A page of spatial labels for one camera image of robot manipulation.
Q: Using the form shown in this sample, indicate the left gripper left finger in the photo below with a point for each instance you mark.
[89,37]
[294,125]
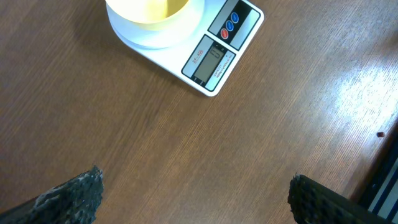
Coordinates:
[74,201]

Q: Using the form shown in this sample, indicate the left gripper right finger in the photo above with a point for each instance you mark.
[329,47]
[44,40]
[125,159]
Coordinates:
[313,203]

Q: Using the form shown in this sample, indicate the white digital kitchen scale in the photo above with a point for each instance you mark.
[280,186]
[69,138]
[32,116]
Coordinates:
[204,48]

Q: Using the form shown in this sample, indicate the pale yellow plastic bowl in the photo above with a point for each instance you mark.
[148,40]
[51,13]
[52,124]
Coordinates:
[151,14]

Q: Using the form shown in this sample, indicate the stray red bean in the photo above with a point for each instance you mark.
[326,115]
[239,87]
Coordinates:
[380,134]

